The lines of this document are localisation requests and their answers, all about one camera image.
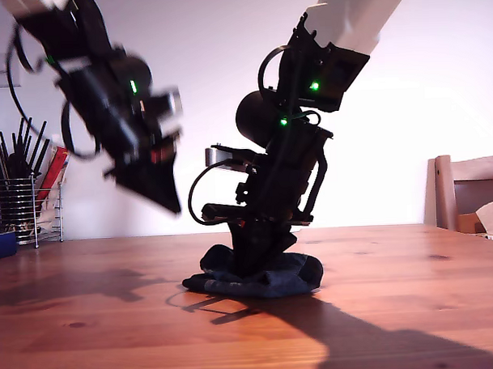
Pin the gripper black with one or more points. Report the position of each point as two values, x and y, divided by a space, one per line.
271 191
127 128

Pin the grey navy argyle sock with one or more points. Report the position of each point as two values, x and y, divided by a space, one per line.
274 278
218 260

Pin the red white packet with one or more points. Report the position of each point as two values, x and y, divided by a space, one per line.
53 169

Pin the white paper packet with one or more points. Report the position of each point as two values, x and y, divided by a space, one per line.
49 211

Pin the blue box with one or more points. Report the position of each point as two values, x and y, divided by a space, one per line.
2 245

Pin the wooden chair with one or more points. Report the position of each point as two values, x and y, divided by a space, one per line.
443 194

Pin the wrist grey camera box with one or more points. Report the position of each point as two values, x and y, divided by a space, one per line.
223 157
168 104

